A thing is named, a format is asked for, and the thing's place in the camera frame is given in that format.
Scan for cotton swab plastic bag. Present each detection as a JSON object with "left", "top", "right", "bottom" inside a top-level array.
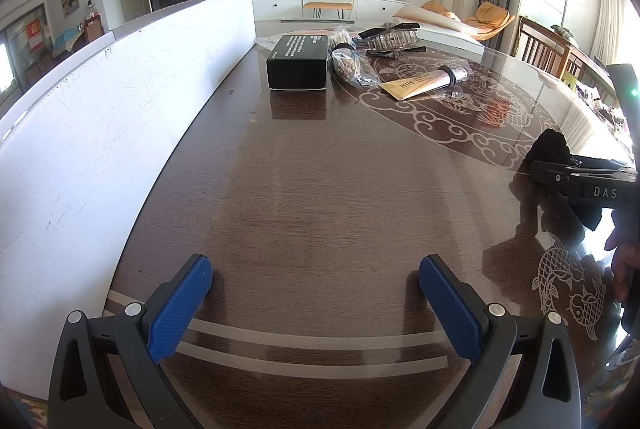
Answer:
[{"left": 328, "top": 25, "right": 380, "bottom": 88}]

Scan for clear tube with gold card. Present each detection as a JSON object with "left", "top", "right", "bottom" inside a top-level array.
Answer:
[{"left": 378, "top": 64, "right": 471, "bottom": 102}]

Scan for orange lounge chair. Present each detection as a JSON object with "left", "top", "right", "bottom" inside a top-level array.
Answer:
[{"left": 422, "top": 0, "right": 515, "bottom": 42}]

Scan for person right hand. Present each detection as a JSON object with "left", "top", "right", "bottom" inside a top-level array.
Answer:
[{"left": 604, "top": 210, "right": 639, "bottom": 305}]

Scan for wooden bench stool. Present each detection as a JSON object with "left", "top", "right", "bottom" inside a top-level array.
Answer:
[{"left": 303, "top": 1, "right": 354, "bottom": 20}]

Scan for white tv cabinet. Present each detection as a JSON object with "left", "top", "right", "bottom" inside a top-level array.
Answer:
[{"left": 253, "top": 0, "right": 406, "bottom": 24}]

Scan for black cardboard box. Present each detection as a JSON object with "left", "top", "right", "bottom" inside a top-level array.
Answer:
[{"left": 266, "top": 33, "right": 329, "bottom": 91}]

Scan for white flat carton box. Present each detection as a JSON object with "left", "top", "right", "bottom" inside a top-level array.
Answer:
[{"left": 393, "top": 4, "right": 485, "bottom": 54}]

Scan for clear black hair claw clip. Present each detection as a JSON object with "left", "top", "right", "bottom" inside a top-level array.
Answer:
[{"left": 358, "top": 22, "right": 426, "bottom": 58}]

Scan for wooden dining chair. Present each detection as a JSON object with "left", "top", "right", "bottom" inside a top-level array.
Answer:
[{"left": 511, "top": 16, "right": 570, "bottom": 79}]

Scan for white board partition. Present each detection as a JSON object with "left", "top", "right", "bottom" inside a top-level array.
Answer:
[{"left": 1, "top": 0, "right": 256, "bottom": 399}]

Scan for black velvet pouch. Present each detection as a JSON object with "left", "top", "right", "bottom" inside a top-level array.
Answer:
[{"left": 522, "top": 129, "right": 604, "bottom": 231}]

